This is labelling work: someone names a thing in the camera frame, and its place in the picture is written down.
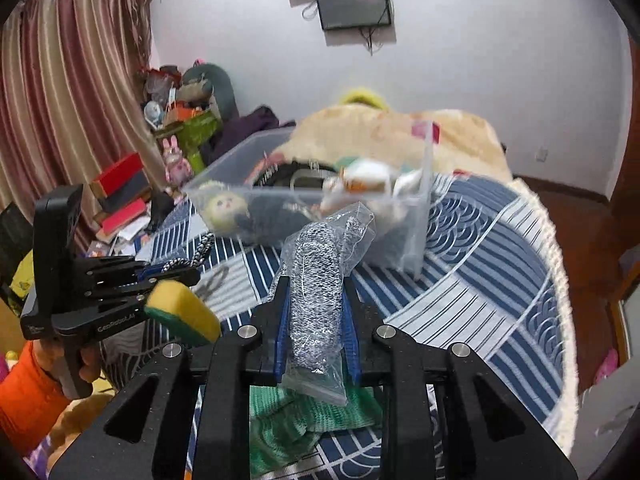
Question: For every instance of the yellow plush toy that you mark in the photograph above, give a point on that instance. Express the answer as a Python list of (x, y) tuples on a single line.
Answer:
[(362, 96)]

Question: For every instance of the blue striped bedsheet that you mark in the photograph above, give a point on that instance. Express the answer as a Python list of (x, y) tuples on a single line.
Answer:
[(475, 270)]

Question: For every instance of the beige fleece blanket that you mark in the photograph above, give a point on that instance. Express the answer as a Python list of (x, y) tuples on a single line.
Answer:
[(365, 130)]

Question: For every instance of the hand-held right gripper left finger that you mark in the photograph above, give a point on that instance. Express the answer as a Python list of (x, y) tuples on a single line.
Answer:
[(281, 332)]

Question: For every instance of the small black wall monitor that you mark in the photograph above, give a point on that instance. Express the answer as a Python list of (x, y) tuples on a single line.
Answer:
[(352, 6)]

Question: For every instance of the brown plush toy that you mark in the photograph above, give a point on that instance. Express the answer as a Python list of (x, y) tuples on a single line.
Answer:
[(82, 417)]

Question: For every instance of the dark purple cloth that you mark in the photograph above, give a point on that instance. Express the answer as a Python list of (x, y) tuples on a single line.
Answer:
[(250, 125)]

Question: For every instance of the green knitted cloth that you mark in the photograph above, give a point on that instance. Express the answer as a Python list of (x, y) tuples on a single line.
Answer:
[(280, 430)]

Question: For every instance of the black bag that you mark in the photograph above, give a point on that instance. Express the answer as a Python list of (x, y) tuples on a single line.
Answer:
[(285, 205)]

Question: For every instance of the small blonde doll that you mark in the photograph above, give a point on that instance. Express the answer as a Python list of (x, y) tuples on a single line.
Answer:
[(225, 207)]

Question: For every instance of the white orange plush toy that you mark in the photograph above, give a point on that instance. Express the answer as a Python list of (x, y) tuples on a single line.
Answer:
[(367, 175)]

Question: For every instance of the clear plastic storage box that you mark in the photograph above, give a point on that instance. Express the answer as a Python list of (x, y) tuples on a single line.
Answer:
[(400, 240)]

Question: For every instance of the grey plush toy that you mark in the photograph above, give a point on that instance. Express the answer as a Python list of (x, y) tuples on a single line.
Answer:
[(220, 85)]

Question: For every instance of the red black box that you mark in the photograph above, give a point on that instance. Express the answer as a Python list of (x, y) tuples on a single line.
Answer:
[(122, 177)]

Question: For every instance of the white box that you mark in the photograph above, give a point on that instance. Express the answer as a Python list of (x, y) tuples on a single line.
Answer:
[(607, 410)]

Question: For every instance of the wooden cabinet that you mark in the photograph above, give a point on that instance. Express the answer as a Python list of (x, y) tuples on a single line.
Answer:
[(627, 310)]

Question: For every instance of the person's left hand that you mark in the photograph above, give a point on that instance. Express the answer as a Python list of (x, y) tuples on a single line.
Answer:
[(89, 362)]

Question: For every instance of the bagged speckled yarn roll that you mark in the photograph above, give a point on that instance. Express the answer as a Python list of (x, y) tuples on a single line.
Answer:
[(315, 285)]

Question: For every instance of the green cardboard box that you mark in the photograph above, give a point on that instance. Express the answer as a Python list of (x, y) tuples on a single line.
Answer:
[(197, 135)]

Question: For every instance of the person's left forearm orange sleeve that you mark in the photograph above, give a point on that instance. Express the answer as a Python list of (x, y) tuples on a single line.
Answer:
[(27, 395)]

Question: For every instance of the pink bunny toy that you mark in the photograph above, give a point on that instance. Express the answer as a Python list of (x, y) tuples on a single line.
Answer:
[(176, 162)]

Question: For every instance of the wall socket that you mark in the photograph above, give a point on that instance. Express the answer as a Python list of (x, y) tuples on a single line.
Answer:
[(540, 154)]

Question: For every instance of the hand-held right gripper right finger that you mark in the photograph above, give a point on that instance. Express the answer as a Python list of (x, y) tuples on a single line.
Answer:
[(352, 347)]

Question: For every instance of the red book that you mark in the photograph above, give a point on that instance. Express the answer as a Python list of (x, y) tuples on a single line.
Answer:
[(122, 215)]

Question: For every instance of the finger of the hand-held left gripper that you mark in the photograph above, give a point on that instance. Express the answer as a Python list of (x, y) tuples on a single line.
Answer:
[(117, 305), (150, 275)]

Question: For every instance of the striped pink beige curtain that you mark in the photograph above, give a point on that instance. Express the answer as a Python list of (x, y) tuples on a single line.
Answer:
[(70, 90)]

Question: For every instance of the yellow green sponge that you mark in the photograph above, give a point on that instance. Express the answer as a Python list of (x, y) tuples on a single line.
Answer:
[(187, 312)]

